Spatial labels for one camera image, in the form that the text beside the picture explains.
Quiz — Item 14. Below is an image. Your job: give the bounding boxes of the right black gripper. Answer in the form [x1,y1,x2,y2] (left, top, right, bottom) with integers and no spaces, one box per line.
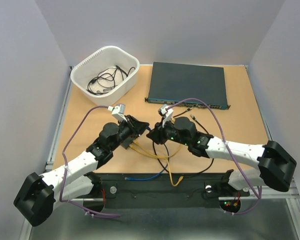
[146,116,190,146]

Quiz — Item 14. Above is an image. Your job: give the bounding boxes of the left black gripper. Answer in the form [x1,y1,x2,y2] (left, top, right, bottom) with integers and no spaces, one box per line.
[110,115,149,152]

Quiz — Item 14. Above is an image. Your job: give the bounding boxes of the yellow ethernet cable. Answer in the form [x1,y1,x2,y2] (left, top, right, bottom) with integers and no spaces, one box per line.
[129,142,185,187]

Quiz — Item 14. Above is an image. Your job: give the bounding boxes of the black ethernet cable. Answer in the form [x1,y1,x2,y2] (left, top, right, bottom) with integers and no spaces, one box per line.
[152,107,215,176]

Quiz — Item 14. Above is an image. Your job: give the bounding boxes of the blue ethernet cable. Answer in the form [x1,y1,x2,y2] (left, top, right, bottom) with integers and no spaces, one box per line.
[124,126,170,181]

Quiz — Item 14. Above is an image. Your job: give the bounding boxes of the small black network switch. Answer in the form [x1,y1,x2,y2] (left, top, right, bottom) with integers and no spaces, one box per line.
[119,136,139,149]

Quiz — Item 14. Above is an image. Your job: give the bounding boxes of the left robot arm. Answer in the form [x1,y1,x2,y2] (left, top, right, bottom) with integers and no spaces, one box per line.
[13,115,149,227]

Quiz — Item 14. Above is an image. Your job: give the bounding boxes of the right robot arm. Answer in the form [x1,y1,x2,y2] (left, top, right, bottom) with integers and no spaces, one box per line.
[146,117,297,195]

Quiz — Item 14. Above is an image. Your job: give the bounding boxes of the white plastic bin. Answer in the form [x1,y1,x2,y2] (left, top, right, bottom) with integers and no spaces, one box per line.
[70,45,140,105]

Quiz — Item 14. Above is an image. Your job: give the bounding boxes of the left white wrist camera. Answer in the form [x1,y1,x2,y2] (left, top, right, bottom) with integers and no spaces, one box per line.
[107,103,127,123]

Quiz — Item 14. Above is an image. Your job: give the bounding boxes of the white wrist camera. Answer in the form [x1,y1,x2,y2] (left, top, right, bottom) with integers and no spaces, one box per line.
[158,104,174,127]
[107,103,127,123]

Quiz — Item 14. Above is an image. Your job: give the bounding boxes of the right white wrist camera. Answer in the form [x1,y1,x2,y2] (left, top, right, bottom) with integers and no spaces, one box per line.
[158,104,174,127]

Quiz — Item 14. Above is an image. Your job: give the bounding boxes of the black cable in bin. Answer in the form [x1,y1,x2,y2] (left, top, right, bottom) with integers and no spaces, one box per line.
[86,65,136,96]

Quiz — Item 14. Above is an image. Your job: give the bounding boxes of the large teal network switch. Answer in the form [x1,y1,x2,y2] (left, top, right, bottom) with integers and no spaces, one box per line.
[145,62,230,110]

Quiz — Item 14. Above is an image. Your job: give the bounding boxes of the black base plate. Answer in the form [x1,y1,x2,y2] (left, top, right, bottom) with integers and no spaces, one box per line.
[71,171,251,210]

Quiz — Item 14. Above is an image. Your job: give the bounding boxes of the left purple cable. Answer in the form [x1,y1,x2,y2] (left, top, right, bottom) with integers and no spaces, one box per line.
[59,105,122,219]

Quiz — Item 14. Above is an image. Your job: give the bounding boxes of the aluminium rail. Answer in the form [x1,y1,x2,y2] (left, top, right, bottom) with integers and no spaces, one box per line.
[29,177,300,201]

